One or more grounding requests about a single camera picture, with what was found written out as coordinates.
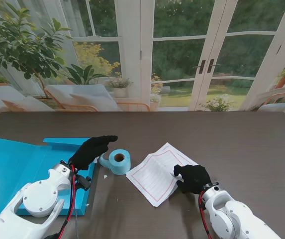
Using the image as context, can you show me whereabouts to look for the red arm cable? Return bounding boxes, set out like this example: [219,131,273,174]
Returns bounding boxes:
[198,190,214,239]
[55,163,80,239]

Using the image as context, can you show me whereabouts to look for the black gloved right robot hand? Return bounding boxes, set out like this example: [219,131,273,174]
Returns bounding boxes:
[173,164,212,195]

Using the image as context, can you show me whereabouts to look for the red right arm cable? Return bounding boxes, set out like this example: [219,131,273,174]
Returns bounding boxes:
[198,190,214,239]

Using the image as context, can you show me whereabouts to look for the blue file box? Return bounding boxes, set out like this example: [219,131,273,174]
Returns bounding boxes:
[0,135,100,216]

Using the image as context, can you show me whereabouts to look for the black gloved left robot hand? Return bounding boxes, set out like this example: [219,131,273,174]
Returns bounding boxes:
[69,135,118,172]

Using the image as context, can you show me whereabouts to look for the light blue label roll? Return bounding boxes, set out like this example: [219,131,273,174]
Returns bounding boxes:
[99,148,132,176]

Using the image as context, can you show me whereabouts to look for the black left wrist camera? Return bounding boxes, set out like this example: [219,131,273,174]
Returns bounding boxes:
[76,175,93,192]

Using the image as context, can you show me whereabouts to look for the red left arm cable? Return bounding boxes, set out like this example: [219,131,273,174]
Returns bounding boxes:
[55,163,80,239]

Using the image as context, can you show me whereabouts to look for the grey left arm cable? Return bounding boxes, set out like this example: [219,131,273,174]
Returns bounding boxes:
[74,189,81,239]

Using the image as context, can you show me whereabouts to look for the printed garden room backdrop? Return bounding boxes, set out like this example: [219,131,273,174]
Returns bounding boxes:
[0,0,285,134]

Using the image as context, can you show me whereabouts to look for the red-lined white paper sheet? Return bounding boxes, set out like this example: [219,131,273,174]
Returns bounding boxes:
[126,142,199,208]

